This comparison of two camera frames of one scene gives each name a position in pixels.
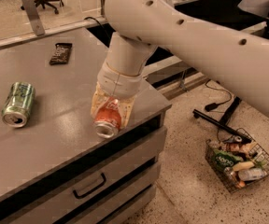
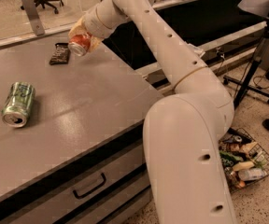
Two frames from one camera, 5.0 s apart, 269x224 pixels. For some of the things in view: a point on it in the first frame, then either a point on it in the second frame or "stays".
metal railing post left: [33, 13] stays
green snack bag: [222, 160] stays
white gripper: [118, 82] -> [92, 24]
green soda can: [18, 105] stays
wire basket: [238, 161] stays
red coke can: [107, 119] -> [79, 44]
